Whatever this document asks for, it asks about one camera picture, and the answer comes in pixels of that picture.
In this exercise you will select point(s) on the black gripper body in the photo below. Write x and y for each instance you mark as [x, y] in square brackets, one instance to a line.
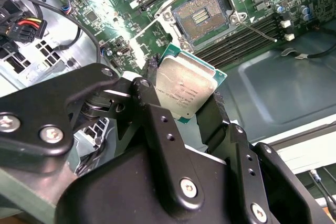
[126, 190]

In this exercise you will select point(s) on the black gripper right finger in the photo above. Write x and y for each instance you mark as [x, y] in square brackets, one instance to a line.
[218, 129]

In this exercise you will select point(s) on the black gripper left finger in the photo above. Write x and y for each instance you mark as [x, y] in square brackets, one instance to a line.
[170, 161]

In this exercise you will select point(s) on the silver green CPU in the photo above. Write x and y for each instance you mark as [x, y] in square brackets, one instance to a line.
[183, 85]

